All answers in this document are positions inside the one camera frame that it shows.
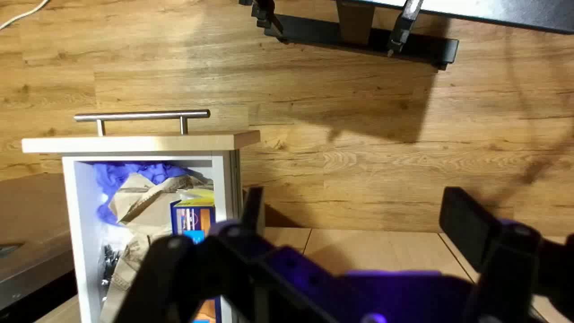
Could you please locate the small black hardware pile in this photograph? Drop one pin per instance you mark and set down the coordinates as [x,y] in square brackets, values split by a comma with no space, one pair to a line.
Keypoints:
[110,260]

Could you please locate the blue foil box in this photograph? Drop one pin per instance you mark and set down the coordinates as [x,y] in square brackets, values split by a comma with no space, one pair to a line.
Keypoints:
[190,221]

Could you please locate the crumpled brown paper bags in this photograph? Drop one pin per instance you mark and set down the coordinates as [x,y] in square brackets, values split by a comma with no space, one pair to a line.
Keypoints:
[140,199]

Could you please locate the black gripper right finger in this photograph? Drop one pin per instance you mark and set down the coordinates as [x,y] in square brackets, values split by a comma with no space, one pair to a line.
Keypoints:
[468,224]

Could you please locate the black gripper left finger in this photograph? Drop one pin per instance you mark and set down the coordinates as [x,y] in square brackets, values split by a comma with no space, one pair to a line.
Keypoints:
[253,208]

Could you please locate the white drawer with wooden front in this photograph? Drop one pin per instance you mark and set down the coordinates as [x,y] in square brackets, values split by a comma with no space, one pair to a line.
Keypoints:
[144,144]

